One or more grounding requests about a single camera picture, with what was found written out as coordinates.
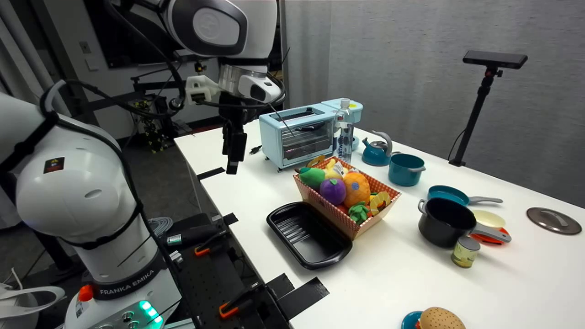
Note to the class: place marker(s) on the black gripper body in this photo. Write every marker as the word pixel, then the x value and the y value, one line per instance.
pixel 232 116

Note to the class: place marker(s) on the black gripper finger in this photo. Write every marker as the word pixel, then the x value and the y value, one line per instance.
pixel 232 168

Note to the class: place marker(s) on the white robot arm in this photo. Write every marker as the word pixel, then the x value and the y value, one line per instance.
pixel 73 184

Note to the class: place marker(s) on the black plastic tray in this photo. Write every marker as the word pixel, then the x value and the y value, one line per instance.
pixel 309 237

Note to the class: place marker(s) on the purple plush toy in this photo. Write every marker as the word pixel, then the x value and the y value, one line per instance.
pixel 332 191

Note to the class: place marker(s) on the orange plush toy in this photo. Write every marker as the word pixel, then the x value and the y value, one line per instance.
pixel 356 189

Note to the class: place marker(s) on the orange checkered cardboard box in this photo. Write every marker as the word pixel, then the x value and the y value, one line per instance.
pixel 336 215

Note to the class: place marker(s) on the green leafy plush toy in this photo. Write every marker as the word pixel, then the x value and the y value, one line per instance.
pixel 358 213

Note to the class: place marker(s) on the yellow plush toy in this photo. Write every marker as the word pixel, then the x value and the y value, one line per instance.
pixel 378 202

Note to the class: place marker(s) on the toy burger on teal plate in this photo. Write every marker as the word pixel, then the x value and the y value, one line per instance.
pixel 431 319

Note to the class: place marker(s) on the light blue toaster oven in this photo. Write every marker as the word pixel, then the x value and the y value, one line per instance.
pixel 294 136

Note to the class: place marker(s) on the orange clamp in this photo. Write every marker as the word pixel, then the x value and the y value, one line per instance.
pixel 228 310
pixel 210 246

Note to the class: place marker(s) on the clear plastic water bottle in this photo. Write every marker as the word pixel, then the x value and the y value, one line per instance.
pixel 345 133

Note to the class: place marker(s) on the teal kettle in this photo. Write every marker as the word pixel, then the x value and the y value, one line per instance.
pixel 376 153

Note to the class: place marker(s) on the teal frying pan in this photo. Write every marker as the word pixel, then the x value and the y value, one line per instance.
pixel 457 197

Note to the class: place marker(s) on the black pot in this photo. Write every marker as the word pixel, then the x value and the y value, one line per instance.
pixel 442 222

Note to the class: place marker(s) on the small tin can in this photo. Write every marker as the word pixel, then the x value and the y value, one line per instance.
pixel 464 252

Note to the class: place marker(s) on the grey pot lid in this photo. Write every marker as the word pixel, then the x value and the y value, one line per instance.
pixel 552 222

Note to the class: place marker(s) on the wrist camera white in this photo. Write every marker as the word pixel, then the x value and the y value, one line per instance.
pixel 257 89

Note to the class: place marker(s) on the black camera on stand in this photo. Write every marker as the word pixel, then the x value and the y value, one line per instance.
pixel 493 67

